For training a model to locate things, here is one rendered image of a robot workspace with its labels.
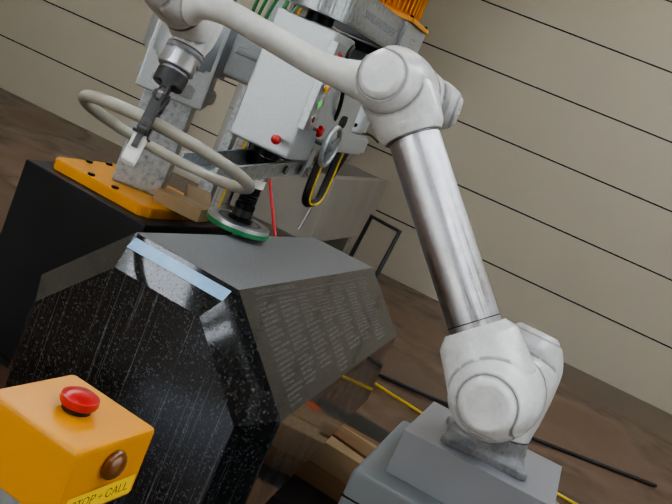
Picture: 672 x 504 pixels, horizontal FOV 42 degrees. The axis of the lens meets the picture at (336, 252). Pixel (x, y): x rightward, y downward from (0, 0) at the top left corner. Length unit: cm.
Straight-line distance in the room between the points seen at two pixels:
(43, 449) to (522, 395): 91
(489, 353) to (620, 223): 601
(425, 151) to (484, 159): 600
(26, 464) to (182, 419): 146
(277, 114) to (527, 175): 500
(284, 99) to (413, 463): 136
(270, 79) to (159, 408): 107
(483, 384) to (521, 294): 611
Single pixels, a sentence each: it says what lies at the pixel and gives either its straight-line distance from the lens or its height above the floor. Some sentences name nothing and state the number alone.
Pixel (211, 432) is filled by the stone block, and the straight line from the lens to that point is 228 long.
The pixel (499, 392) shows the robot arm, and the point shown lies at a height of 109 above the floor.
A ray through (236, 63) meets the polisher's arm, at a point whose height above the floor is 136.
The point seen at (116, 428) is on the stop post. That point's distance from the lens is 90.
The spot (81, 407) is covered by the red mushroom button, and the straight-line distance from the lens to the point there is 89.
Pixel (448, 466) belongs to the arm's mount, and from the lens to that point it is 176.
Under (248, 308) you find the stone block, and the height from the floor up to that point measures 83.
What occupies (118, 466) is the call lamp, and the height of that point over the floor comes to 106.
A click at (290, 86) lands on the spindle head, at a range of 275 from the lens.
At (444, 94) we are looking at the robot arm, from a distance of 181.
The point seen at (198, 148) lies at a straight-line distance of 204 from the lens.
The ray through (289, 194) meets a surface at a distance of 570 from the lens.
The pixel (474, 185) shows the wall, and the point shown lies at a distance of 764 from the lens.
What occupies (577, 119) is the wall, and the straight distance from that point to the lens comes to 757.
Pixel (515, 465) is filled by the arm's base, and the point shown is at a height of 91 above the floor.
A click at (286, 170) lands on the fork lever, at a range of 289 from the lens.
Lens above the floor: 148
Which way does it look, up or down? 11 degrees down
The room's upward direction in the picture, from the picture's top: 23 degrees clockwise
